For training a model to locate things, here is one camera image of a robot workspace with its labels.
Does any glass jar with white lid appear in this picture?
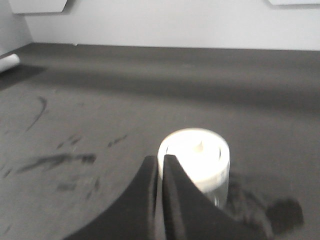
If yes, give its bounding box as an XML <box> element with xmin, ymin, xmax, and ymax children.
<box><xmin>157</xmin><ymin>127</ymin><xmax>230</xmax><ymax>209</ymax></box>

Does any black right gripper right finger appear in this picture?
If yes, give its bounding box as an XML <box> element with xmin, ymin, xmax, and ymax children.
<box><xmin>163</xmin><ymin>154</ymin><xmax>266</xmax><ymax>240</ymax></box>

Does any white roll in hood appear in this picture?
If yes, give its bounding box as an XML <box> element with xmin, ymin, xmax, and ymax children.
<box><xmin>0</xmin><ymin>53</ymin><xmax>20</xmax><ymax>73</ymax></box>

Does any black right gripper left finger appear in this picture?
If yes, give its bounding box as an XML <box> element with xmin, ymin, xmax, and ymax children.
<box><xmin>65</xmin><ymin>155</ymin><xmax>158</xmax><ymax>240</ymax></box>

